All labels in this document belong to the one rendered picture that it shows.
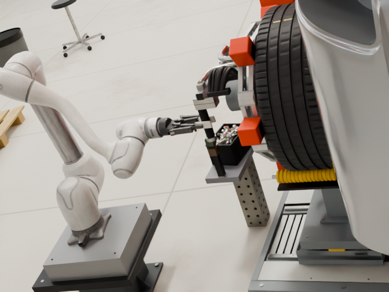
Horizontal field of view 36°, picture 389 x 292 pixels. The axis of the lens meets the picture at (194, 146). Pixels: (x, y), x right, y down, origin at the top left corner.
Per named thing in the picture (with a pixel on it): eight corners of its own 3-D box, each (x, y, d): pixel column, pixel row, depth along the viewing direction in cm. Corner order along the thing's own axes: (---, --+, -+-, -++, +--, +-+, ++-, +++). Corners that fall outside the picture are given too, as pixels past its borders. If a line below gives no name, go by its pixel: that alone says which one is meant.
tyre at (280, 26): (319, 145, 196) (316, -37, 211) (252, 151, 206) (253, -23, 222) (361, 181, 253) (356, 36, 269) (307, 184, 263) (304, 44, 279)
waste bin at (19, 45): (9, 80, 688) (-12, 36, 663) (44, 68, 684) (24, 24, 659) (0, 94, 650) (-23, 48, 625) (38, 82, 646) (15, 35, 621)
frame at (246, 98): (278, 184, 235) (242, 57, 210) (262, 185, 238) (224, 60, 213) (305, 115, 277) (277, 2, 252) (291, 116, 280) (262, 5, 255)
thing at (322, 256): (384, 266, 249) (380, 248, 245) (299, 266, 265) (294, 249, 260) (393, 194, 288) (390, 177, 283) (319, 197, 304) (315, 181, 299)
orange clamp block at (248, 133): (267, 132, 223) (260, 145, 216) (247, 134, 227) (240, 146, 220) (262, 115, 220) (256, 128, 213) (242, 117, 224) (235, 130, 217)
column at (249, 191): (265, 226, 310) (244, 159, 291) (247, 226, 315) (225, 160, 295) (270, 214, 318) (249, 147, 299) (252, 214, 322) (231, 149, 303)
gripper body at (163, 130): (168, 129, 257) (187, 127, 253) (160, 139, 250) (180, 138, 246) (162, 114, 254) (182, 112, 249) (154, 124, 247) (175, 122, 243)
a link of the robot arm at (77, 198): (65, 234, 274) (45, 196, 264) (74, 211, 290) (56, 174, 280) (98, 227, 271) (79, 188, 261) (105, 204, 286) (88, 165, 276)
